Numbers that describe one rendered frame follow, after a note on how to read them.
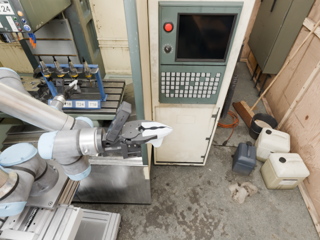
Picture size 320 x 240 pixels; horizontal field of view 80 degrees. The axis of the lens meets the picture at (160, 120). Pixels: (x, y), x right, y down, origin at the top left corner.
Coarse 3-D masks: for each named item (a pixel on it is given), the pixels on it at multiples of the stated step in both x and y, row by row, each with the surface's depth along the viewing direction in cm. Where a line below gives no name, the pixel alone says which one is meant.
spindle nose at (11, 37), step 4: (0, 32) 131; (4, 32) 132; (8, 32) 133; (12, 32) 134; (16, 32) 136; (0, 36) 133; (4, 36) 133; (8, 36) 134; (12, 36) 135; (16, 36) 137; (20, 36) 140; (0, 40) 138; (4, 40) 136; (8, 40) 136; (12, 40) 137; (16, 40) 138
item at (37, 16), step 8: (8, 0) 106; (24, 0) 110; (32, 0) 116; (40, 0) 124; (48, 0) 132; (56, 0) 141; (64, 0) 153; (24, 8) 110; (32, 8) 116; (40, 8) 124; (48, 8) 132; (56, 8) 142; (64, 8) 153; (0, 16) 112; (16, 16) 112; (32, 16) 117; (40, 16) 124; (48, 16) 132; (8, 24) 115; (32, 24) 117; (40, 24) 124; (24, 32) 119
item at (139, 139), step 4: (140, 136) 51; (144, 136) 51; (148, 136) 51; (152, 136) 51; (156, 136) 52; (132, 140) 50; (136, 140) 50; (140, 140) 50; (144, 140) 50; (148, 140) 51
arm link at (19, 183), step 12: (0, 168) 59; (0, 180) 58; (12, 180) 62; (24, 180) 68; (0, 192) 59; (12, 192) 61; (24, 192) 66; (0, 204) 59; (12, 204) 61; (24, 204) 66; (0, 216) 65
